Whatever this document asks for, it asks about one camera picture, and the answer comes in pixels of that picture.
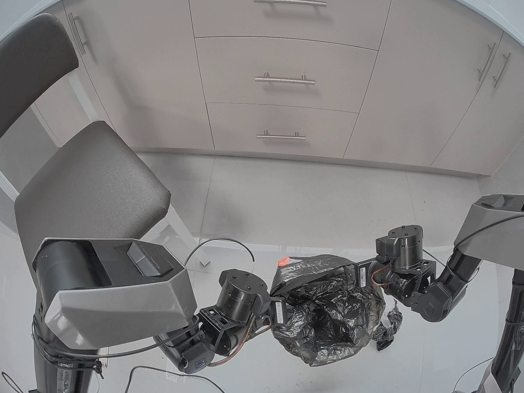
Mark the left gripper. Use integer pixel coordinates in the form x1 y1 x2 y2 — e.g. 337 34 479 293
265 296 295 328

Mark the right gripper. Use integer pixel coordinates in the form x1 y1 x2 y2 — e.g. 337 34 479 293
355 260 390 290

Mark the black plastic bag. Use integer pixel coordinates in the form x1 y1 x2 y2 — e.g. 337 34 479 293
268 253 387 367

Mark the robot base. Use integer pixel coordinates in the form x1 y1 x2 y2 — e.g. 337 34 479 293
478 365 505 393

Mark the crumpled black plastic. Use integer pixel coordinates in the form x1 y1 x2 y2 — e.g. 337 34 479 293
372 299 404 352

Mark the grey padded chair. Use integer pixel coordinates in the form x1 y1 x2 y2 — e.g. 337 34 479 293
0 13 211 267

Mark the beige cabinet with drawers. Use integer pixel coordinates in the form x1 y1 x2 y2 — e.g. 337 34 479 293
31 0 524 178

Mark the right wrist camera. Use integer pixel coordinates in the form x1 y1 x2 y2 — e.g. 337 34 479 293
375 236 398 266

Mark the black cable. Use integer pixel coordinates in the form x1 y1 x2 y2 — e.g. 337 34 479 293
184 238 257 266
128 365 226 393
454 215 524 249

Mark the thin grey cable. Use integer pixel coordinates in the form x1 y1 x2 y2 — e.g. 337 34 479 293
454 356 495 393

